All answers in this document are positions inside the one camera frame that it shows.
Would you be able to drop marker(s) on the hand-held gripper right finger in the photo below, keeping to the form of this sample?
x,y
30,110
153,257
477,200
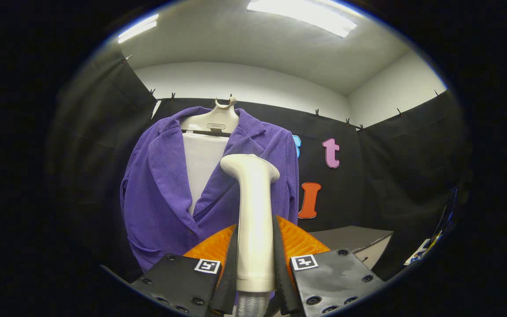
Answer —
x,y
283,288

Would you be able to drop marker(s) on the cream plastic clothes hanger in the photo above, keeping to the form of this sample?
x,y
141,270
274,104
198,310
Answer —
x,y
214,119

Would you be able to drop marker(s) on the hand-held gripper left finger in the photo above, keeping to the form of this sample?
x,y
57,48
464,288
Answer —
x,y
229,295

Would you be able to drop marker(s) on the grey drawer cabinet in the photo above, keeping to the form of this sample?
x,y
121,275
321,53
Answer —
x,y
354,240

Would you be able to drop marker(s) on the row of black clips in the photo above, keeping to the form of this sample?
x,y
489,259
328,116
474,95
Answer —
x,y
317,114

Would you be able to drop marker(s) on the narrow ceiling light strip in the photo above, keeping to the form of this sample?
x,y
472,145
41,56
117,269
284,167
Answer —
x,y
138,28

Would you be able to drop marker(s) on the large ceiling light panel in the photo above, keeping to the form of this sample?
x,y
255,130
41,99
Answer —
x,y
302,15

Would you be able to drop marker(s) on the colourful printed packet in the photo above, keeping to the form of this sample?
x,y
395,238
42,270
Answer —
x,y
420,253

